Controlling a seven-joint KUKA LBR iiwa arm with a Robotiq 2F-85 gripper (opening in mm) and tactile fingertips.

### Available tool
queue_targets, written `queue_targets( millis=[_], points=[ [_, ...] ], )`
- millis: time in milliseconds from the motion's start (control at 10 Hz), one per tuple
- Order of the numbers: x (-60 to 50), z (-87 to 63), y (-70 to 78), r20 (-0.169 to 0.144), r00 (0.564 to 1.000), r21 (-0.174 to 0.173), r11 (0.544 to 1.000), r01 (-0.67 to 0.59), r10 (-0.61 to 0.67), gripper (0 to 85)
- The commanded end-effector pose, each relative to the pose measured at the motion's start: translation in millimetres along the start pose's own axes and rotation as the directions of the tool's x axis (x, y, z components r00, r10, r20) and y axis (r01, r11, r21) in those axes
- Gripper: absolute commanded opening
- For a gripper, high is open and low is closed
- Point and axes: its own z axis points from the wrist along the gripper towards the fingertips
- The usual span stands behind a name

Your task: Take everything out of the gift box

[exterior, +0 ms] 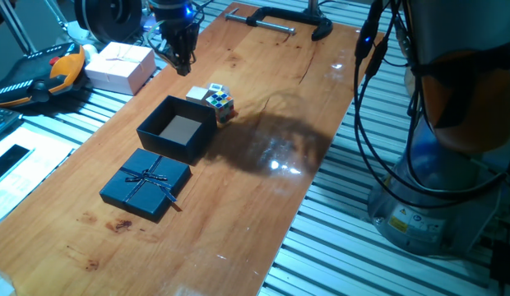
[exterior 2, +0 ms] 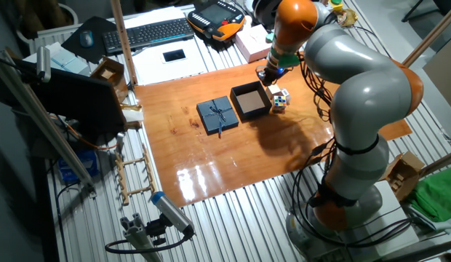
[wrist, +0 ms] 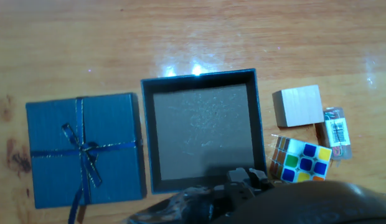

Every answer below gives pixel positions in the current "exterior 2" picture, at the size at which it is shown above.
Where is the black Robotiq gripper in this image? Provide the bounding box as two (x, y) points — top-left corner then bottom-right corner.
(255, 65), (286, 88)

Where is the pale wooden cube block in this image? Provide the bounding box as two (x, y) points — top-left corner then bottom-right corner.
(265, 84), (282, 100)

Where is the small Rubik's cube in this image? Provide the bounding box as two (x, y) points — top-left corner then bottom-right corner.
(272, 95), (287, 114)

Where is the blue gift box lid ribbon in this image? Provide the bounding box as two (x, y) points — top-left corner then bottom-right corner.
(196, 95), (240, 138)

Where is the dark blue gift box base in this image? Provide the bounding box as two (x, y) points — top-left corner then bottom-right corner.
(229, 80), (273, 122)

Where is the pale pink gift box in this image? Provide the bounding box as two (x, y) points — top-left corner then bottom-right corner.
(234, 24), (273, 63)

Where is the small open cardboard box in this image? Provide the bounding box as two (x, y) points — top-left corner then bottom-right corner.
(89, 56), (129, 103)

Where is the cardboard box with inserts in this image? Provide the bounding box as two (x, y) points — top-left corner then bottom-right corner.
(380, 151), (426, 203)

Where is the white light blue box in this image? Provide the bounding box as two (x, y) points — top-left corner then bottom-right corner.
(23, 41), (92, 78)

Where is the black filament spool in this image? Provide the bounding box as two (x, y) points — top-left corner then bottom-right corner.
(252, 0), (283, 27)

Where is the black orange teach pendant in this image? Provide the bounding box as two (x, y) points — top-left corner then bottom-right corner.
(186, 0), (247, 42)

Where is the white smartphone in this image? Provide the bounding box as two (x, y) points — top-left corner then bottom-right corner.
(160, 48), (188, 65)

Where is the glossy wooden board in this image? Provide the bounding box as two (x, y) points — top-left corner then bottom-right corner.
(133, 50), (413, 208)

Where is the large white paper sheet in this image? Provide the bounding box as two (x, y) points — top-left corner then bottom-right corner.
(132, 38), (209, 87)

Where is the black computer keyboard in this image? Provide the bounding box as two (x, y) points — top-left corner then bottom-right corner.
(102, 17), (196, 56)

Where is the white tissue gold foil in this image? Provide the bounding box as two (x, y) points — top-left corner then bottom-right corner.
(119, 103), (145, 125)

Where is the wooden ladder rack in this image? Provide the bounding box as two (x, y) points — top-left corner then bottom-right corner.
(113, 143), (157, 207)

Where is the black mouse pad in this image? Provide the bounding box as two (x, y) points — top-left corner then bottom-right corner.
(60, 16), (118, 65)

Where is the beige flat panel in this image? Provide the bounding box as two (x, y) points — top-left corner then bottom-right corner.
(422, 42), (451, 118)

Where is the grey computer mouse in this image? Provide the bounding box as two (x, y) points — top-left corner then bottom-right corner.
(79, 30), (95, 49)

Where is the black flat monitor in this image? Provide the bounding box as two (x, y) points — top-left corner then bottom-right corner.
(12, 57), (129, 141)

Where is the aluminium profile stand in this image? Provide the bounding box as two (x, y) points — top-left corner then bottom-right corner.
(119, 213), (164, 262)

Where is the blue plastic package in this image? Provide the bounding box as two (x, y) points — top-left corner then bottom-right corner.
(57, 148), (100, 185)

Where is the green cloth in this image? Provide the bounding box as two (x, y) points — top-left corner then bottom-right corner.
(407, 165), (451, 223)

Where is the white ribbed panel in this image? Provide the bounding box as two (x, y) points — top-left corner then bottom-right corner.
(28, 23), (84, 55)

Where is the long aluminium bar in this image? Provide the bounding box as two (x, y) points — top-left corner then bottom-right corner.
(0, 49), (98, 199)

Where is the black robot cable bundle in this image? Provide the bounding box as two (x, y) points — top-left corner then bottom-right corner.
(290, 14), (415, 250)

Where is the wooden frame post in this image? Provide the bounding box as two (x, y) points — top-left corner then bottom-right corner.
(109, 0), (140, 87)
(402, 1), (451, 68)
(418, 148), (451, 178)

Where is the silver camera blue end cap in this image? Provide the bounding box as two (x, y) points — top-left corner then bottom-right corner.
(150, 191), (196, 237)

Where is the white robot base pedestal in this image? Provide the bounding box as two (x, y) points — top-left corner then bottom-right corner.
(285, 180), (421, 262)

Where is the black camera clamp mount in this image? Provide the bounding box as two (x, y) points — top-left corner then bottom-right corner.
(144, 213), (172, 247)

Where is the thin orange cable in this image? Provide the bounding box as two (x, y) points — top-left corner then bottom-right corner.
(52, 114), (118, 151)

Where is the black camera cable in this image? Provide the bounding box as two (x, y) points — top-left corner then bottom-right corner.
(104, 227), (196, 255)

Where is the silver depth camera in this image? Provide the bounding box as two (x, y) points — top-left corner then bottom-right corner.
(36, 45), (52, 84)

